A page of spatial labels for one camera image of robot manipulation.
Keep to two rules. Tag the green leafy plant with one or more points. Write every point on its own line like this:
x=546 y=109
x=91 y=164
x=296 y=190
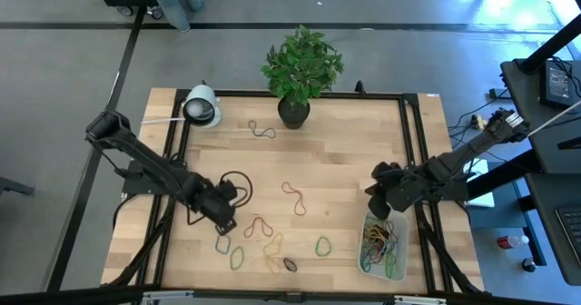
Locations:
x=302 y=66

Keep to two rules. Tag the red-label plastic bottle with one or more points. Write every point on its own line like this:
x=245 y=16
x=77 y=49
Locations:
x=513 y=241

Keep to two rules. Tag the black power adapter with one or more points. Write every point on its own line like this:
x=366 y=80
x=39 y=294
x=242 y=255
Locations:
x=556 y=85

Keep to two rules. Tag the blue rubber band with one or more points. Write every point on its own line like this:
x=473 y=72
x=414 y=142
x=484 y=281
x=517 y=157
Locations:
x=261 y=134
x=365 y=263
x=216 y=246

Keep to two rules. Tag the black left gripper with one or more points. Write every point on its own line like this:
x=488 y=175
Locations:
x=215 y=205

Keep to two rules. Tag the grey metal leg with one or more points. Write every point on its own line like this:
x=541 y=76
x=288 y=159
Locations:
x=13 y=186

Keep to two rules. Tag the black keyboard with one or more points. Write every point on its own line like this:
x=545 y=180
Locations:
x=572 y=232

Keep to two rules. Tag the small black round object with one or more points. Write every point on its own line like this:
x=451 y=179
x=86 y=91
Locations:
x=528 y=265

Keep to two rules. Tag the black plant pot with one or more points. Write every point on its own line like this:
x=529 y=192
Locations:
x=292 y=116

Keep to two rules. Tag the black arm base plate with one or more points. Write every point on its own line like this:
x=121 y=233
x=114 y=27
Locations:
x=454 y=193
x=140 y=187

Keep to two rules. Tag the green rubber band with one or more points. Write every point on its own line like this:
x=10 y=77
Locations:
x=231 y=259
x=316 y=247
x=390 y=266

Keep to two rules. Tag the person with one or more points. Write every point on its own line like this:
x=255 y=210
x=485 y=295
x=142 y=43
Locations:
x=170 y=1

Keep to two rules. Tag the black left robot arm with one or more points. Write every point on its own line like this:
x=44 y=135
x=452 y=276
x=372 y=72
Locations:
x=145 y=164

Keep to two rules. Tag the black diagonal beam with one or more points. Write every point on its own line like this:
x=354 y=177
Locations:
x=551 y=46

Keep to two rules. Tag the white box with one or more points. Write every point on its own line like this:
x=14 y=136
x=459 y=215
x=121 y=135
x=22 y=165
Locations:
x=481 y=196

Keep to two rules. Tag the white spotlight lamp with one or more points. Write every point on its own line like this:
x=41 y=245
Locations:
x=202 y=107

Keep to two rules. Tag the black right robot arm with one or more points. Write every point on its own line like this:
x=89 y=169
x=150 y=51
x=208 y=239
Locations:
x=472 y=150

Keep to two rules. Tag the clear plastic bin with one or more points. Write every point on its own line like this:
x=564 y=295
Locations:
x=401 y=273

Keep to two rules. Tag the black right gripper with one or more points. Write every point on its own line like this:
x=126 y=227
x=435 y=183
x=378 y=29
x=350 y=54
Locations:
x=408 y=191

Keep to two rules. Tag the black rig crossbeam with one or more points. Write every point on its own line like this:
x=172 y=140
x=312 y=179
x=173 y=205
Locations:
x=290 y=297

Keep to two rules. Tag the black wide rubber band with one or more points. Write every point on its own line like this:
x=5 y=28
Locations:
x=285 y=262

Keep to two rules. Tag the red rubber band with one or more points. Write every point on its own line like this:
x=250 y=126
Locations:
x=295 y=199
x=258 y=218

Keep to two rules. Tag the black desk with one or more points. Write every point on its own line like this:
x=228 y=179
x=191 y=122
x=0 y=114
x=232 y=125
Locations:
x=549 y=137

